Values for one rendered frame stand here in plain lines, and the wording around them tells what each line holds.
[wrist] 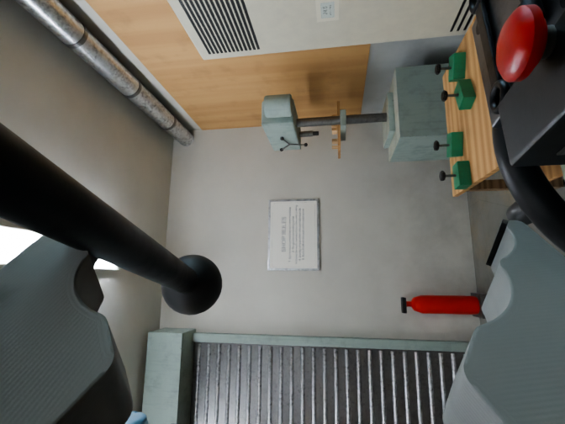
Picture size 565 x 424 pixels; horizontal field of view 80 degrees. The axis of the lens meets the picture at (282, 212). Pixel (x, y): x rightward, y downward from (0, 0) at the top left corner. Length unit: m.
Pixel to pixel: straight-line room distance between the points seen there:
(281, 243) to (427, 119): 1.56
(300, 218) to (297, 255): 0.33
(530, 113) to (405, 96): 2.18
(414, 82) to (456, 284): 1.64
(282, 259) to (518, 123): 2.87
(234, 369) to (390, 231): 1.77
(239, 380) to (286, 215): 1.45
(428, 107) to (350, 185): 1.09
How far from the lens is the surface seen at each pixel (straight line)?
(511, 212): 0.41
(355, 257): 3.01
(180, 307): 0.20
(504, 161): 0.36
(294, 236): 3.03
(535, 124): 0.20
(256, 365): 3.13
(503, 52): 0.19
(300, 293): 3.02
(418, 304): 2.92
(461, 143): 1.75
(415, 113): 2.32
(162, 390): 3.18
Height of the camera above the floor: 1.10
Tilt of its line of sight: 9 degrees up
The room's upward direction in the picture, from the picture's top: 91 degrees counter-clockwise
